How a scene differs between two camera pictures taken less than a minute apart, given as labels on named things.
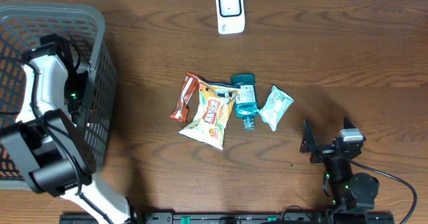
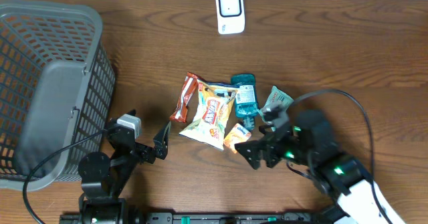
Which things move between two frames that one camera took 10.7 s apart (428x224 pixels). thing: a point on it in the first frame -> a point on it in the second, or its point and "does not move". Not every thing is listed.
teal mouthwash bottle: x=246 y=103 does not move
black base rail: x=234 y=218 does not move
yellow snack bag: x=215 y=102 does not move
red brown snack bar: x=180 y=114 does not move
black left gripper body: x=75 y=87 -> x=144 y=152
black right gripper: x=308 y=145 -> x=269 y=142
